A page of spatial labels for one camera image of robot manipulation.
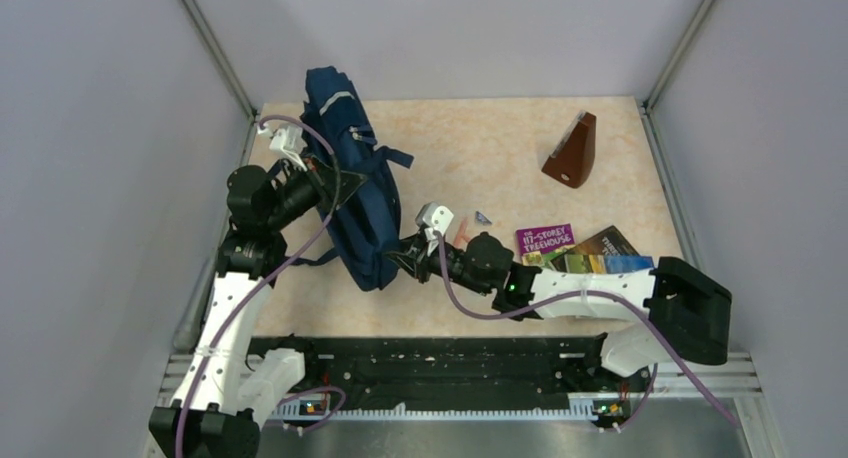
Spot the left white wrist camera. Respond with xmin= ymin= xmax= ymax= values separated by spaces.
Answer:
xmin=257 ymin=126 xmax=307 ymax=171

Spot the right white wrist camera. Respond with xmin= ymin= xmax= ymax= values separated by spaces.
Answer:
xmin=415 ymin=202 xmax=454 ymax=241

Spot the dark brown book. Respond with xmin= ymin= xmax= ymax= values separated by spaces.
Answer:
xmin=567 ymin=225 xmax=639 ymax=256

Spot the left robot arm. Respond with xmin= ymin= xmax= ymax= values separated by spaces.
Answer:
xmin=148 ymin=156 xmax=367 ymax=457

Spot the purple cable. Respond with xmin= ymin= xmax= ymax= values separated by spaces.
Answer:
xmin=173 ymin=114 xmax=343 ymax=458
xmin=435 ymin=233 xmax=741 ymax=430

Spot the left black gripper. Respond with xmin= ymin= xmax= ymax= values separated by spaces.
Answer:
xmin=265 ymin=151 xmax=368 ymax=231

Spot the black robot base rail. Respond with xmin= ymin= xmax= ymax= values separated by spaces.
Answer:
xmin=248 ymin=335 xmax=650 ymax=412

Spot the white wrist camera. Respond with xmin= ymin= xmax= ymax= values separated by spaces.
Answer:
xmin=257 ymin=126 xmax=307 ymax=171
xmin=415 ymin=202 xmax=454 ymax=241

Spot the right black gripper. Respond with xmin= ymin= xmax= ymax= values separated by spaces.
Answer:
xmin=386 ymin=227 xmax=493 ymax=295

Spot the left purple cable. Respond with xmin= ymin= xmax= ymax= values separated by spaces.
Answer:
xmin=173 ymin=114 xmax=343 ymax=458

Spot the purple treehouse book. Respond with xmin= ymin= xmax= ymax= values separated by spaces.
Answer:
xmin=515 ymin=224 xmax=576 ymax=268

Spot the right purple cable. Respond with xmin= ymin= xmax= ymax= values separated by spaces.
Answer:
xmin=435 ymin=233 xmax=741 ymax=430

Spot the green blue book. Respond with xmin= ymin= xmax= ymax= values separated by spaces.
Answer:
xmin=521 ymin=252 xmax=655 ymax=274

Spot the blue triangular eraser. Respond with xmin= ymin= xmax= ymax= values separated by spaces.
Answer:
xmin=474 ymin=211 xmax=493 ymax=226

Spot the brown wooden metronome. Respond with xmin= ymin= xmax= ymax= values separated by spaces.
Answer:
xmin=541 ymin=110 xmax=597 ymax=189

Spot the pink pen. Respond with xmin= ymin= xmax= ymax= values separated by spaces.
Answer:
xmin=452 ymin=217 xmax=470 ymax=248

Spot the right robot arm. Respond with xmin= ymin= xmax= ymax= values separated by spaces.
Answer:
xmin=387 ymin=230 xmax=732 ymax=390

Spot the navy blue student backpack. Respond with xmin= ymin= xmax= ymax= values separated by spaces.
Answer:
xmin=294 ymin=66 xmax=414 ymax=292

